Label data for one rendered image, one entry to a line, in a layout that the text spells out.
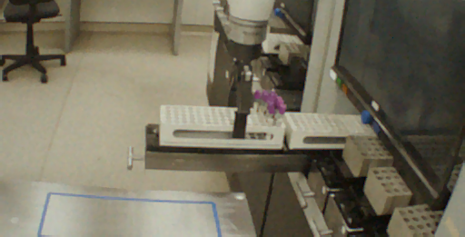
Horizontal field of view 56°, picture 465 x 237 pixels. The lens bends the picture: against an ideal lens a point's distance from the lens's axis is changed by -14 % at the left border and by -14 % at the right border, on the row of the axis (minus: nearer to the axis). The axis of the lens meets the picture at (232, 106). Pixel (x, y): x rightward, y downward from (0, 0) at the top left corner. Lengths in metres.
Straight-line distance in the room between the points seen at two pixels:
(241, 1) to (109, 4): 3.70
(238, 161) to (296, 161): 0.15
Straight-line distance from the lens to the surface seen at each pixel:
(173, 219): 0.95
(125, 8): 4.73
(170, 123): 1.18
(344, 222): 1.04
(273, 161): 1.23
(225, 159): 1.20
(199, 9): 4.75
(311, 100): 1.53
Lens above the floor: 1.41
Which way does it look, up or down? 25 degrees down
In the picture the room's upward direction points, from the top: 7 degrees clockwise
